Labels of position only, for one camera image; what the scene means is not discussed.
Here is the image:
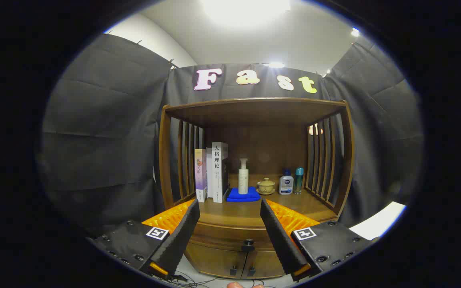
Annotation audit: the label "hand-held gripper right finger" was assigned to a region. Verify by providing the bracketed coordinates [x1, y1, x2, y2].
[260, 198, 379, 282]

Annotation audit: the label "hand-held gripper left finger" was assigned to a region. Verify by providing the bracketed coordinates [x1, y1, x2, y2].
[88, 199, 201, 280]

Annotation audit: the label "wooden drawer with black knob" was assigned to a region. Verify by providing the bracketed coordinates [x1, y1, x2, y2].
[188, 221, 285, 252]

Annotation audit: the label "wooden cabinet door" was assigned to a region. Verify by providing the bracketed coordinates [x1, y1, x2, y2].
[183, 241, 248, 279]
[242, 250, 291, 280]

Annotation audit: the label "wooden countertop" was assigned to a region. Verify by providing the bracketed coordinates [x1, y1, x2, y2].
[174, 174, 338, 228]

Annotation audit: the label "brown wooden cabinet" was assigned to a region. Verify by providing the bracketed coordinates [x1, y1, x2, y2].
[158, 97, 355, 280]

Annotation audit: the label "white lotion bottle blue pump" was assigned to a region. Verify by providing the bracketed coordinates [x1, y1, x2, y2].
[279, 169, 294, 195]

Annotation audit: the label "yellow lidded teacup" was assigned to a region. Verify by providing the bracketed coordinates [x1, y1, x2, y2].
[256, 178, 276, 196]

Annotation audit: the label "blue folded towel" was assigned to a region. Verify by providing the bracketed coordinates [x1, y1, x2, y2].
[226, 187, 261, 202]

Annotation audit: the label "purple book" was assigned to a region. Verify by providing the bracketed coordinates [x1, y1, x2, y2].
[194, 149, 208, 202]

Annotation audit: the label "teal bottle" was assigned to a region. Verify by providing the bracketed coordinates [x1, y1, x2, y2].
[294, 167, 305, 195]

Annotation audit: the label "thin white book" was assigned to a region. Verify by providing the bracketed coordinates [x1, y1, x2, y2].
[206, 147, 214, 198]

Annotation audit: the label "thick white book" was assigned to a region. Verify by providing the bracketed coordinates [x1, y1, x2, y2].
[212, 142, 229, 203]

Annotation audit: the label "white board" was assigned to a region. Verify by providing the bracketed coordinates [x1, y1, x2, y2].
[349, 201, 407, 241]

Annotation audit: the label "large ceiling lamp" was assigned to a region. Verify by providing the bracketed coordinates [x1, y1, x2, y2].
[198, 0, 291, 24]

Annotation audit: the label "black floor cables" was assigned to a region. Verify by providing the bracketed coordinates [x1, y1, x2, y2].
[170, 270, 291, 288]

